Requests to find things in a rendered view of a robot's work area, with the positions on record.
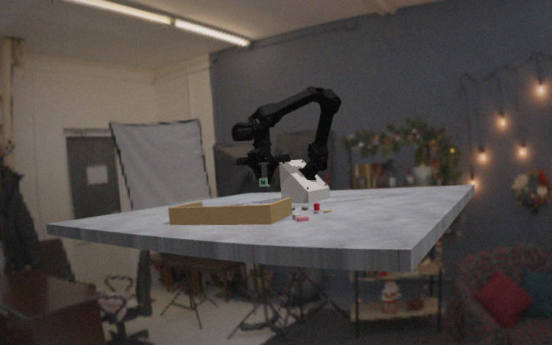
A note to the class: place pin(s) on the green letter block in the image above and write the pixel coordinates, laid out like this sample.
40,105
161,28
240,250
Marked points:
263,182

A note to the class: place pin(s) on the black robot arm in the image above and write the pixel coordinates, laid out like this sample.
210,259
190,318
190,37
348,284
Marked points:
271,113

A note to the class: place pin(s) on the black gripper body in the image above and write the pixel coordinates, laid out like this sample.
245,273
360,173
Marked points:
278,158

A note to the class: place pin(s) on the tan cardboard box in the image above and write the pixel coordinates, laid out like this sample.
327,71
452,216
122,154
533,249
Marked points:
260,209

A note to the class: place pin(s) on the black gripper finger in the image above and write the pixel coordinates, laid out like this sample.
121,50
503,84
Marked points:
257,171
271,168

